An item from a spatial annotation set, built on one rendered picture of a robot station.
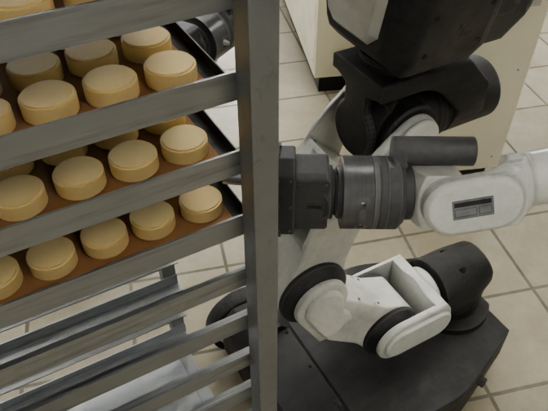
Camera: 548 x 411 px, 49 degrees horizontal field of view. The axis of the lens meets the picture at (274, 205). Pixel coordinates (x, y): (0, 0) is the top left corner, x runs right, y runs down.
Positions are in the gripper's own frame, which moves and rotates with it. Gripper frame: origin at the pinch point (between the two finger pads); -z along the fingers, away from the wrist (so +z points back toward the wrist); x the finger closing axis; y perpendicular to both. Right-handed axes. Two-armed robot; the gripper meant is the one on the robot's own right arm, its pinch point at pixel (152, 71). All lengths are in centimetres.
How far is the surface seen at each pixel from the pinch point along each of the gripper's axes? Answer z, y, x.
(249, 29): -22.8, 33.2, 25.2
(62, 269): -36.9, 18.3, 0.8
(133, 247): -29.9, 21.6, -0.6
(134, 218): -27.6, 20.3, 1.4
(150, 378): -10, -7, -81
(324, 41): 145, -40, -71
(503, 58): 116, 34, -44
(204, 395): -7, 7, -81
